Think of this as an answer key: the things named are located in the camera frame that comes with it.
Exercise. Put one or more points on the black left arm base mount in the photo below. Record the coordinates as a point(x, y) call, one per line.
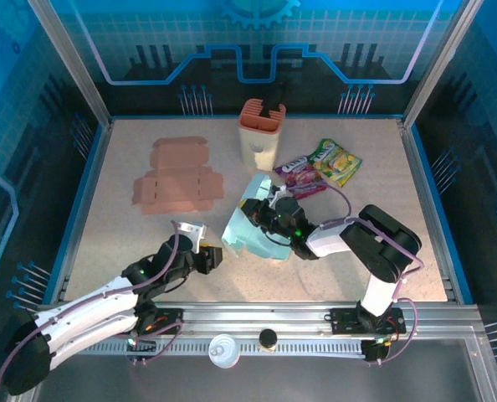
point(169, 320)

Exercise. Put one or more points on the orange paper box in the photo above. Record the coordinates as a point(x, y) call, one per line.
point(177, 184)

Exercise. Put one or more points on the cream knife block orange top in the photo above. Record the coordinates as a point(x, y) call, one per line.
point(257, 142)

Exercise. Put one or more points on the yellow green candy bag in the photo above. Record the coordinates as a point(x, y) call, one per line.
point(336, 161)

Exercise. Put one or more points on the aluminium side rail blue trim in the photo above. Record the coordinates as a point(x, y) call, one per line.
point(427, 209)
point(82, 209)

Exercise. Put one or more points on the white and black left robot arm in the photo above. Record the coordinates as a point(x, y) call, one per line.
point(85, 318)

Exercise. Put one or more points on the light blue paper box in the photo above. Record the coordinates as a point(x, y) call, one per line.
point(265, 248)

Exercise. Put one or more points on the aluminium frame post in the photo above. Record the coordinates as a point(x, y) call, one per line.
point(440, 63)
point(73, 63)

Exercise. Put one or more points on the purple candy bag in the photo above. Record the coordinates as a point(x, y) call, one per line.
point(300, 173)

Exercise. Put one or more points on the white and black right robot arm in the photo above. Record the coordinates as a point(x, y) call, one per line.
point(376, 293)

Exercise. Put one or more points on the black round knob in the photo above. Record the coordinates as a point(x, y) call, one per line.
point(268, 337)

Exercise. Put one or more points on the aluminium mounting rail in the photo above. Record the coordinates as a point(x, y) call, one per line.
point(252, 314)

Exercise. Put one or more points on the white round lid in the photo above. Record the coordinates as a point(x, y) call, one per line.
point(223, 352)

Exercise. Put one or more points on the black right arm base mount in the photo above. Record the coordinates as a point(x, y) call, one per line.
point(344, 320)

